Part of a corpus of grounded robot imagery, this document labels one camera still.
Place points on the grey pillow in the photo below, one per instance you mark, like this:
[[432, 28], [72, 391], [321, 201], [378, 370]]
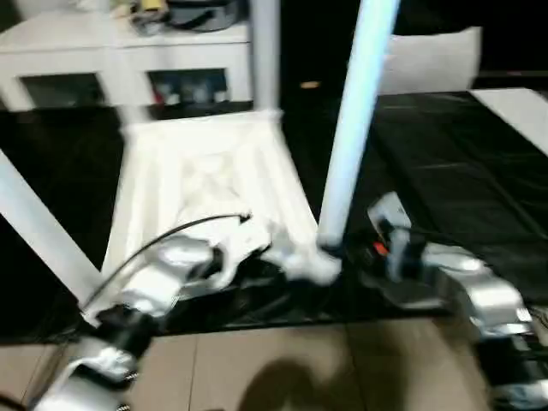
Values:
[[437, 60]]

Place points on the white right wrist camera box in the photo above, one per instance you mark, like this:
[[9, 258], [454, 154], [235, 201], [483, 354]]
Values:
[[390, 212]]

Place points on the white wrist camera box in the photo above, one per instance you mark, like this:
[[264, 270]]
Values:
[[390, 212], [244, 244]]

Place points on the black cabinet with yellow label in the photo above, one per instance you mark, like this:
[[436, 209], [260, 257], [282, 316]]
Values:
[[312, 47]]

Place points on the white plastic table top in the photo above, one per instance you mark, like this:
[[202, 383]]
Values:
[[214, 171]]

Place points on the white flat board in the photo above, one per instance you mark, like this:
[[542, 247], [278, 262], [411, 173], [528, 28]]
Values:
[[518, 110]]

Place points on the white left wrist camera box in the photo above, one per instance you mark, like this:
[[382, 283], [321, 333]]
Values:
[[244, 244]]

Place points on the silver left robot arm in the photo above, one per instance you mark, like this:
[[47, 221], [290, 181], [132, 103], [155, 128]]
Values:
[[145, 291]]

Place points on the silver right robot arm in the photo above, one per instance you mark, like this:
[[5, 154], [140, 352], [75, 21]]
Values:
[[479, 291]]

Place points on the white sideboard cabinet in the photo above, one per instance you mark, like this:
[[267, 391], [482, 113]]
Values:
[[60, 56]]

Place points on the colourful clutter bundle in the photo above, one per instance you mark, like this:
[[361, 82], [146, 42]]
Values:
[[141, 10]]

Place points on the white plastic table leg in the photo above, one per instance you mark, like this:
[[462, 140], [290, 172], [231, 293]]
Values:
[[43, 223], [128, 86], [355, 120], [265, 51]]

